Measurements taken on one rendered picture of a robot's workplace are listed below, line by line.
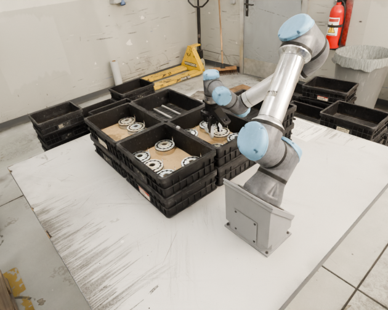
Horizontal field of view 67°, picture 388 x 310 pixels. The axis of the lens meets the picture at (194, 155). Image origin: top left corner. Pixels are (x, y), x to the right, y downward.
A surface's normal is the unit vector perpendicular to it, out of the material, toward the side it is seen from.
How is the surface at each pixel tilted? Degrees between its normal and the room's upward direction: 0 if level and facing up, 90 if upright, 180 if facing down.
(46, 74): 90
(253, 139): 54
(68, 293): 0
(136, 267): 0
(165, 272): 0
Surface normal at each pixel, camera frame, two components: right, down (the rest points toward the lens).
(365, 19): -0.75, 0.42
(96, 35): 0.66, 0.37
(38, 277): -0.08, -0.83
